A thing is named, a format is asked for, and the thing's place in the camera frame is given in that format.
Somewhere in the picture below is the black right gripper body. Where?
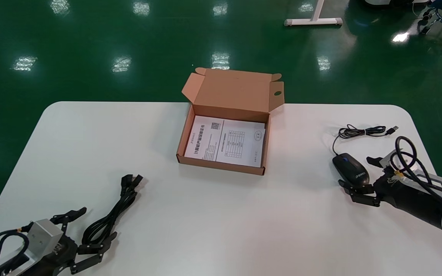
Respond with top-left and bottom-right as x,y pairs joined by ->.
373,172 -> 442,230

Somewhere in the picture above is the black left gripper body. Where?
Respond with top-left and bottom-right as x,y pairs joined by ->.
25,235 -> 80,276

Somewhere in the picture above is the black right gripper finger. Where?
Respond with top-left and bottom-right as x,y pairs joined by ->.
366,156 -> 388,168
338,179 -> 381,207

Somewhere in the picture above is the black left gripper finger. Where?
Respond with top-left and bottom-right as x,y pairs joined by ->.
49,207 -> 87,232
69,232 -> 118,274

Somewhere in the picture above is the black wired computer mouse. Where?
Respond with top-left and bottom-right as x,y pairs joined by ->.
332,125 -> 399,184

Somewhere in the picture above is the black power cable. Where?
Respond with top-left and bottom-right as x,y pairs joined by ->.
82,174 -> 143,246

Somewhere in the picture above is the brown cardboard storage box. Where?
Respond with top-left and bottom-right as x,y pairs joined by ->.
176,67 -> 285,176

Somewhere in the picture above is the white printed paper manual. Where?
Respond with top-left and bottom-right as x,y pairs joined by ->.
184,115 -> 266,168

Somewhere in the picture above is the white table leg base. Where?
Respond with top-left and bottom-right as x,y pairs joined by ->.
284,0 -> 343,27

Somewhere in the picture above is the dark grey background object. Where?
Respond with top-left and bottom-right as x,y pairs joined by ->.
361,0 -> 429,6

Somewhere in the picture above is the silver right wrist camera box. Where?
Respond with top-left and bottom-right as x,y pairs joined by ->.
381,149 -> 418,177

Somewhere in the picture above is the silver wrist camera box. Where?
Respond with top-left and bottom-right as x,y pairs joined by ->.
381,149 -> 418,177
26,219 -> 64,256

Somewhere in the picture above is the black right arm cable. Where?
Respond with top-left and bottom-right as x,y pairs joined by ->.
395,136 -> 442,204

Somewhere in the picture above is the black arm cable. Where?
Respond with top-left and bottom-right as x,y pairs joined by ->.
395,136 -> 442,204
0,229 -> 33,276

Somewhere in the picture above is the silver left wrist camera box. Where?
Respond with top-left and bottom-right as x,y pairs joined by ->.
26,219 -> 64,256

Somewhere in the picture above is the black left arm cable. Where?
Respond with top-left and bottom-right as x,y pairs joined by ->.
0,229 -> 33,276

